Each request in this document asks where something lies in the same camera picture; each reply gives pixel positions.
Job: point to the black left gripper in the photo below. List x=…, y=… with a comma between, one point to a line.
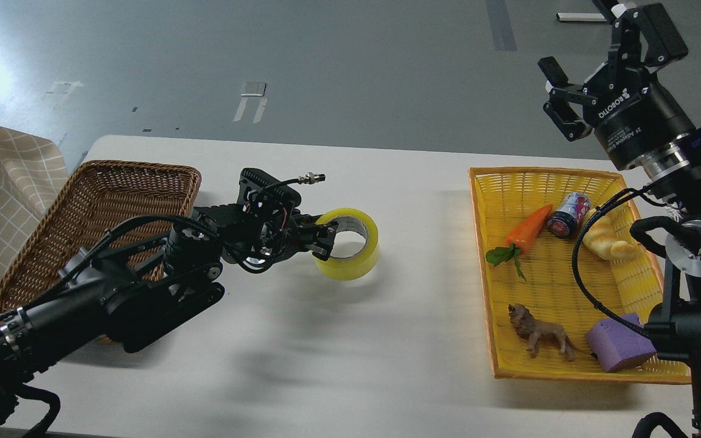
x=278, y=236

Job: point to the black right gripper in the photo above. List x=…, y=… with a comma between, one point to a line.
x=623, y=102

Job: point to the yellow packing tape roll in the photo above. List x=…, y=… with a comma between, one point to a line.
x=360, y=263

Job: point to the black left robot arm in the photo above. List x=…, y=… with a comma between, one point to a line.
x=149, y=275

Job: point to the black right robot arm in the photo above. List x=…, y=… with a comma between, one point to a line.
x=674, y=325

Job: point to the white metal stand base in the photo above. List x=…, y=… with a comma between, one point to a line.
x=580, y=17

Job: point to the small soda can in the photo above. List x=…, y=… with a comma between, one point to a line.
x=565, y=220

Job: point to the toy croissant bread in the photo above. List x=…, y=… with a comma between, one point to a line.
x=602, y=240

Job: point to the orange toy carrot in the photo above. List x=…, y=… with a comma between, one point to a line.
x=519, y=240

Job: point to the brown toy lion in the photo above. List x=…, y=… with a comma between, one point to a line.
x=529, y=328

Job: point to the yellow plastic basket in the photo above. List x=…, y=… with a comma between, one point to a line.
x=503, y=197

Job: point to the brown wicker basket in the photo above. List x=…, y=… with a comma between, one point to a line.
x=98, y=196

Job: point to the purple foam block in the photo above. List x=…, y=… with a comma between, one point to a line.
x=617, y=347

